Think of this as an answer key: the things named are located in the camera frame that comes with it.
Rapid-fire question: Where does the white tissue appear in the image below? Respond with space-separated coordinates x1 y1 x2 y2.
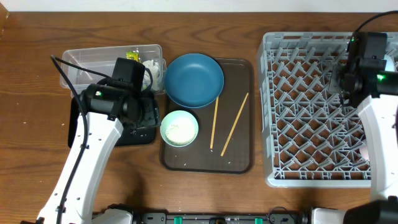
142 60 161 91

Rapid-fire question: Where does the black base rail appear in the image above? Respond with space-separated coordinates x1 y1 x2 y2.
93 205 312 224

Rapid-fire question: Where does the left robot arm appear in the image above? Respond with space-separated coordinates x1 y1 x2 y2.
36 84 160 223

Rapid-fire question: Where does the wooden chopstick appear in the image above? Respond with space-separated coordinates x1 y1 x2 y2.
210 96 219 150
220 92 249 157

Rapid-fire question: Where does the mint bowl with rice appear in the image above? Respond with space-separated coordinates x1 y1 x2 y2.
160 110 199 147

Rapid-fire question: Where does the right wooden chopstick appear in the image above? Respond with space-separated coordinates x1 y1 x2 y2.
220 92 249 157

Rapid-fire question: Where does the dark brown serving tray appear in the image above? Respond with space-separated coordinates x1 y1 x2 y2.
160 58 254 174

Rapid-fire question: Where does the grey dishwasher rack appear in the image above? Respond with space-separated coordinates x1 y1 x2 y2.
256 32 398 189

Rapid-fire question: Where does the clear plastic waste bin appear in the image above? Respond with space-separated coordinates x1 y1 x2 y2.
61 44 167 95

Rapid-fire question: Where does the black plastic tray bin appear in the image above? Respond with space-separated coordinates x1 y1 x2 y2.
68 97 156 148

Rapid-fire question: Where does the left wooden chopstick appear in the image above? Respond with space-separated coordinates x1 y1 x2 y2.
210 96 219 150

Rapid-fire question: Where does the yellow green snack wrapper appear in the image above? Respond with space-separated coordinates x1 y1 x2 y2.
126 49 141 62

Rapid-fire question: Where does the dark blue plate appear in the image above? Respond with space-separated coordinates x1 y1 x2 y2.
164 54 224 108

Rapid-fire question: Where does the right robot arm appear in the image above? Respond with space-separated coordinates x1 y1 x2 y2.
309 30 397 223

